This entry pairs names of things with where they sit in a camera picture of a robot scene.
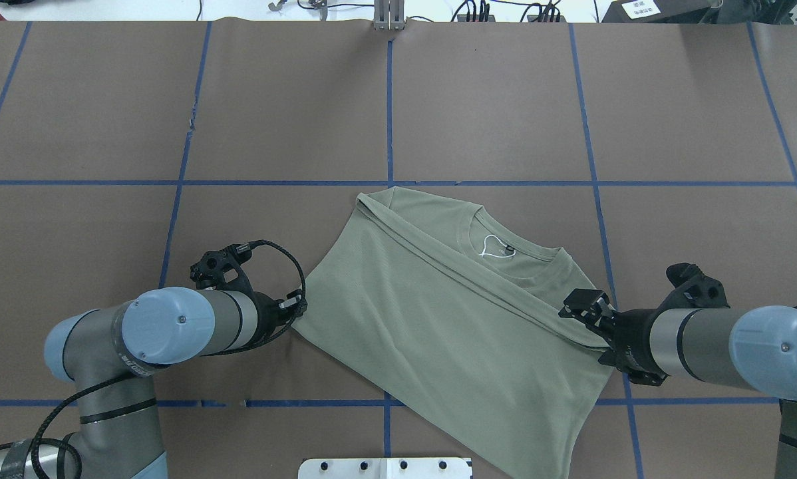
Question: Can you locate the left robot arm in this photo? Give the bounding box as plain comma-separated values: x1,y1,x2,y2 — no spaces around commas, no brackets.
0,240,307,478

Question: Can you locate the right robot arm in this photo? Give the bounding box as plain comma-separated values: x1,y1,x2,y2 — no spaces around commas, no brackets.
559,263,797,478

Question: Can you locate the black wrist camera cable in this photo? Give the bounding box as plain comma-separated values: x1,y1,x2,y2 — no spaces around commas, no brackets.
0,239,307,479

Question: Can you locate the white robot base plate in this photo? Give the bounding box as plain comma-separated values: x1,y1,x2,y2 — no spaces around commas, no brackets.
297,456,474,478

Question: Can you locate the green long-sleeve shirt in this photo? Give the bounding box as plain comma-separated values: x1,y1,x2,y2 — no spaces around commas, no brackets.
295,187,612,478

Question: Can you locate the aluminium frame post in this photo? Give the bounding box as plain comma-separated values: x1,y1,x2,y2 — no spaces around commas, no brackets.
372,0,406,31

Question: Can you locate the black box with label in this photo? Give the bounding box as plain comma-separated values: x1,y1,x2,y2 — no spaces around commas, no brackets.
600,1,724,24

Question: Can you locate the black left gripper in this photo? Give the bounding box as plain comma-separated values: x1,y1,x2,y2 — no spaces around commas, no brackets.
190,245,308,333

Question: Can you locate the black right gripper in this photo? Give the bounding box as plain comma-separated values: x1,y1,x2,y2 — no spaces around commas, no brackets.
558,263,729,387

